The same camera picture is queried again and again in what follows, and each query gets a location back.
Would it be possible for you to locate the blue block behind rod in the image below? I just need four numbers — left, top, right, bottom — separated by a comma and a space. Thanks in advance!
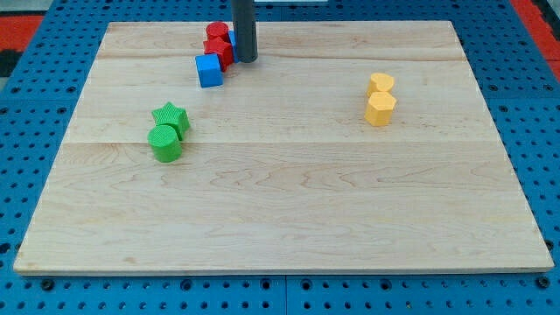
228, 30, 240, 63

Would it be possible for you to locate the blue cube block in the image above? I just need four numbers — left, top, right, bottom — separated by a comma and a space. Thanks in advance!
194, 53, 223, 88

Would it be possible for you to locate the light wooden board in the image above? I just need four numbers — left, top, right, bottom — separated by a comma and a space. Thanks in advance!
13, 21, 554, 276

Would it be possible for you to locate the green cylinder block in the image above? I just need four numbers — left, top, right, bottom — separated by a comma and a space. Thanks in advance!
147, 124, 182, 163

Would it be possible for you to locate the yellow hexagon block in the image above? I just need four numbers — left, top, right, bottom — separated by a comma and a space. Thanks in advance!
364, 92, 397, 127

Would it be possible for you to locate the red star block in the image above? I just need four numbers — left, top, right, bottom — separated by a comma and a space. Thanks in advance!
203, 37, 234, 73

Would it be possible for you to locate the green star block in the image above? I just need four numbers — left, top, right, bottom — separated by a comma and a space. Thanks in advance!
151, 101, 190, 141

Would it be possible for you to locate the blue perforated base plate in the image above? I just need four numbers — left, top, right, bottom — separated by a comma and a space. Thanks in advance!
0, 0, 560, 315

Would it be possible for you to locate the yellow heart block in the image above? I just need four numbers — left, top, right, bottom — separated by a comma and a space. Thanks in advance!
367, 73, 395, 97

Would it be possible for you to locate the red cylinder block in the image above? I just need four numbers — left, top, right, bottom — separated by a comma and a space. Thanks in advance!
206, 21, 230, 43

